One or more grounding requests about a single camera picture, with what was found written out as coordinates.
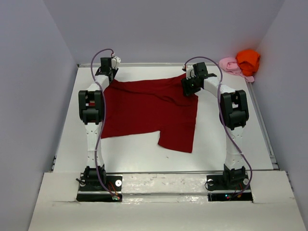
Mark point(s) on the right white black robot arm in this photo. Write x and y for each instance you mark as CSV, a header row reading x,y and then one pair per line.
x,y
233,115

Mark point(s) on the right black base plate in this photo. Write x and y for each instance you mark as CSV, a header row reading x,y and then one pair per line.
x,y
218,191

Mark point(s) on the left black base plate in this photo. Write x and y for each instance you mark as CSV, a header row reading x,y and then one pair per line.
x,y
96,193

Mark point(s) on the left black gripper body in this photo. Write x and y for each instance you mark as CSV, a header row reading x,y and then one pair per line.
x,y
113,71

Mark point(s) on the pink t shirt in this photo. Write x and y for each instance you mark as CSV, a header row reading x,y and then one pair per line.
x,y
230,66

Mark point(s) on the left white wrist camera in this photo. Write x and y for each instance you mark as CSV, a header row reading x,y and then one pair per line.
x,y
115,62

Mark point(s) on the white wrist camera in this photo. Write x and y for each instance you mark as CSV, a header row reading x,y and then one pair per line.
x,y
189,70
115,62

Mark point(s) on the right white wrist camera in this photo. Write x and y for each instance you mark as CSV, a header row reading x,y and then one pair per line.
x,y
189,70

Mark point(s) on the orange t shirt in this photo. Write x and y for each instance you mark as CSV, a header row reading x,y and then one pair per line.
x,y
248,61

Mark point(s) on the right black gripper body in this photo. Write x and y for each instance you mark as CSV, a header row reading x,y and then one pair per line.
x,y
190,85

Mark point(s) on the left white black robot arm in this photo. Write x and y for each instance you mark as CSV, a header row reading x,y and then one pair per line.
x,y
91,104

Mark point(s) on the dark red t shirt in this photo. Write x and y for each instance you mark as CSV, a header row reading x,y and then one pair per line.
x,y
146,106

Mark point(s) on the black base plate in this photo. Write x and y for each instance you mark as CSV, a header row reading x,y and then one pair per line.
x,y
218,191
96,193

